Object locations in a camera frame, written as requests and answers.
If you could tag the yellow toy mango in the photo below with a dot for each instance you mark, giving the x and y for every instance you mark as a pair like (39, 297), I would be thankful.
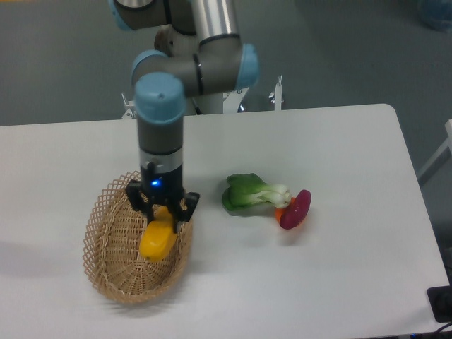
(158, 237)

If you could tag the orange toy carrot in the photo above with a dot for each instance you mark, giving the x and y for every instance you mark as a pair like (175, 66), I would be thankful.
(280, 212)

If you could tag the oval wicker basket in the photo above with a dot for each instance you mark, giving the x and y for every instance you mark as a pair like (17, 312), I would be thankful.
(111, 255)

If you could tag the green toy bok choy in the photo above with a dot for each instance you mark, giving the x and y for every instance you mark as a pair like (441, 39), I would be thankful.
(248, 190)

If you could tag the blue object top right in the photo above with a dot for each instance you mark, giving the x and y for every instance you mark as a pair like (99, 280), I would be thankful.
(436, 14)

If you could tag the black device at table edge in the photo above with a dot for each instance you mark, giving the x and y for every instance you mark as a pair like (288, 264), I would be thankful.
(440, 302)

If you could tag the purple toy sweet potato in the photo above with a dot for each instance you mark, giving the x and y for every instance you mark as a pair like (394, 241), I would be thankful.
(303, 199)

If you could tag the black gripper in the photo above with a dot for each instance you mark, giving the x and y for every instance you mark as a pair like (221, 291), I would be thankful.
(164, 189)

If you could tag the white metal frame right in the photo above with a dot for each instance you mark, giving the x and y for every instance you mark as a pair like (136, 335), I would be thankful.
(440, 156)

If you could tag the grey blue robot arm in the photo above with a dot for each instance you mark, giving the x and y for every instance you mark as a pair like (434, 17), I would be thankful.
(163, 84)

